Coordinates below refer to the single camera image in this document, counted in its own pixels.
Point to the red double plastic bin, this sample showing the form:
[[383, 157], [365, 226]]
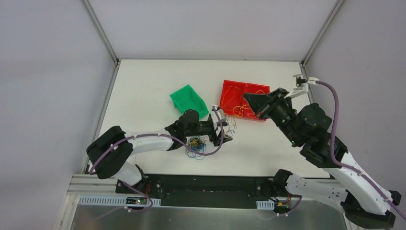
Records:
[[232, 101]]

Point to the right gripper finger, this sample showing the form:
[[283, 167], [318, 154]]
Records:
[[260, 109], [257, 98]]

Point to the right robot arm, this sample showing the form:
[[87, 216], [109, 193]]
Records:
[[359, 198]]

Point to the green plastic bin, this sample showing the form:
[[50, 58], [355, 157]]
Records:
[[186, 98]]

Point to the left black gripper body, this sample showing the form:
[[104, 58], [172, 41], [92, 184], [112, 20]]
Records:
[[217, 131]]

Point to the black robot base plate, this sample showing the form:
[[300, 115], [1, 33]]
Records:
[[241, 192]]

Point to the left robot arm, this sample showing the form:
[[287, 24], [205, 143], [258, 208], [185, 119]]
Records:
[[108, 154]]

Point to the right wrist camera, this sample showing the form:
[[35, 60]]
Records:
[[301, 85]]

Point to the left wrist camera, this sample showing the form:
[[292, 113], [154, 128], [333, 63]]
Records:
[[218, 116]]

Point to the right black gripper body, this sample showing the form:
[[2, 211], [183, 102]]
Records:
[[271, 103]]

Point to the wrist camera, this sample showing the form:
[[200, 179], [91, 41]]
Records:
[[218, 116], [301, 85]]

